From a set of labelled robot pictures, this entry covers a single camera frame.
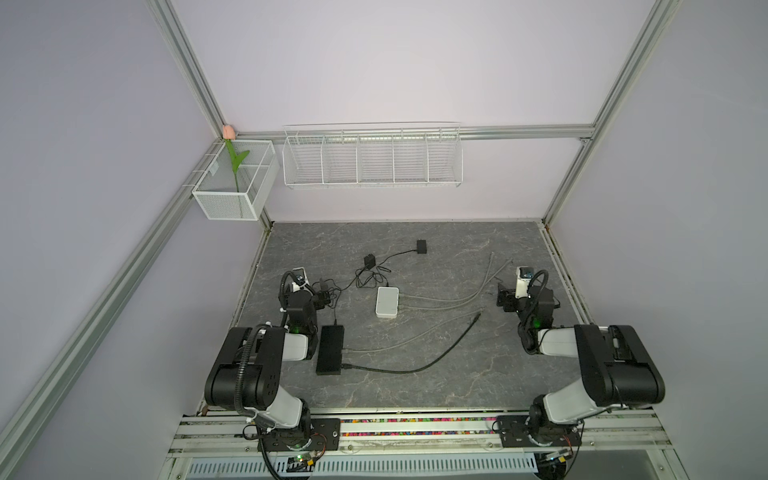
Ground thin black adapter cable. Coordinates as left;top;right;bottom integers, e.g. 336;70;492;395
317;248;419;328

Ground black network switch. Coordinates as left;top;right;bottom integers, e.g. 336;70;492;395
316;325;345;376

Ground grey ethernet cable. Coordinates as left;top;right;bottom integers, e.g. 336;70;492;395
398;251;497;304
344;311;481;354
398;257;515;312

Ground black ethernet cable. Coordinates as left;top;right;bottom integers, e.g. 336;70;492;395
340;311;482;374

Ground white router box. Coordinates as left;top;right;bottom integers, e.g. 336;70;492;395
375;287;400;319

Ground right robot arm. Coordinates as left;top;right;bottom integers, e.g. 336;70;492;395
492;266;666;448

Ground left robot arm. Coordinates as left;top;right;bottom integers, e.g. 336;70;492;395
204;267;344;453

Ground black power adapter with prongs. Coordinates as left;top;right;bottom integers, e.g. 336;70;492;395
364;254;376;270

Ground white mesh corner basket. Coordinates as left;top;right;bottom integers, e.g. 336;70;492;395
192;140;279;221

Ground artificial tulip flower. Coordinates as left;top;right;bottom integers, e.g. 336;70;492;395
222;125;250;193

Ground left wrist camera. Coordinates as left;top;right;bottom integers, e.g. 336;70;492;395
289;267;308;292

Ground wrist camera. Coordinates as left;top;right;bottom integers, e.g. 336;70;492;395
515;266;535;298
289;267;308;292

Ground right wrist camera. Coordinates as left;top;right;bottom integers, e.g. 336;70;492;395
515;266;535;298

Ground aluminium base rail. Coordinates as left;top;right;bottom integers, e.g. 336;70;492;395
167;409;673;460

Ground white wire shelf basket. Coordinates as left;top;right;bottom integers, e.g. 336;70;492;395
282;122;464;189

